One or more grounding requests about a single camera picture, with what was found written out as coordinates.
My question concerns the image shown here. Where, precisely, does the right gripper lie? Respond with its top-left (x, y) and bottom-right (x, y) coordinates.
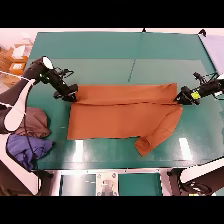
top-left (174, 85), bottom-right (202, 106)

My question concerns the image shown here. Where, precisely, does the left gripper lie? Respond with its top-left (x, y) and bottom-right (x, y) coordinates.
top-left (53, 83), bottom-right (80, 103)

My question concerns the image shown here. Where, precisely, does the orange long-sleeved shirt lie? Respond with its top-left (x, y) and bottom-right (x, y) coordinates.
top-left (66, 82), bottom-right (185, 158)

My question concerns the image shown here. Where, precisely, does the brown garment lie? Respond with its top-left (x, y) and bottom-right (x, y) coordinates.
top-left (13, 106), bottom-right (53, 140)

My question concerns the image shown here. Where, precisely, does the blue garment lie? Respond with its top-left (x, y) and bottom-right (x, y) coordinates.
top-left (5, 133), bottom-right (56, 172)

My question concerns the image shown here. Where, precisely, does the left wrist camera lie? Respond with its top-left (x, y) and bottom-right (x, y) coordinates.
top-left (61, 67), bottom-right (75, 80)

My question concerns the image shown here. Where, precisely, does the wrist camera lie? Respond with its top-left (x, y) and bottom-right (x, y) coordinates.
top-left (61, 67), bottom-right (75, 80)
top-left (192, 71), bottom-right (206, 83)

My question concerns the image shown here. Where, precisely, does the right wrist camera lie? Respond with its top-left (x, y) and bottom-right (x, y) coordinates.
top-left (192, 71), bottom-right (206, 83)

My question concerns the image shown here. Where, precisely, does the silver frame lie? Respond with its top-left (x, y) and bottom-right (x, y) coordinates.
top-left (36, 167), bottom-right (188, 197)

